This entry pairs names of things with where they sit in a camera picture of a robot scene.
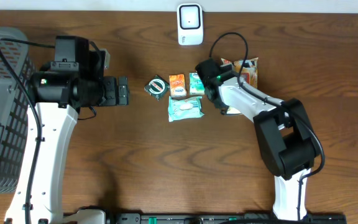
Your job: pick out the small orange tissue pack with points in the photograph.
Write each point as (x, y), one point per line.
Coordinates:
(177, 85)

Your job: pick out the green Zappy wipes pack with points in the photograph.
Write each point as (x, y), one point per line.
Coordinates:
(184, 109)

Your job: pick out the grey plastic mesh basket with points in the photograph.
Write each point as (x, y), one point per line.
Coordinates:
(13, 107)

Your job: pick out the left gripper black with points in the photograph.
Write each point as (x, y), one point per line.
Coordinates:
(111, 84)

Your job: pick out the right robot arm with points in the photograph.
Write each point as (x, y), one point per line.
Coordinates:
(287, 143)

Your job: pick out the white barcode scanner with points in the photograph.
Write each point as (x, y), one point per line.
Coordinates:
(190, 24)

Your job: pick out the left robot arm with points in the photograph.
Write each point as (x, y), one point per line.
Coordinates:
(73, 80)

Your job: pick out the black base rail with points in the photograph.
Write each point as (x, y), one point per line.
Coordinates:
(197, 218)

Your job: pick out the small teal tissue pack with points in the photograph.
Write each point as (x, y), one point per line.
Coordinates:
(196, 86)

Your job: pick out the red white tape roll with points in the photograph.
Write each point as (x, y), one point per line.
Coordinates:
(157, 87)

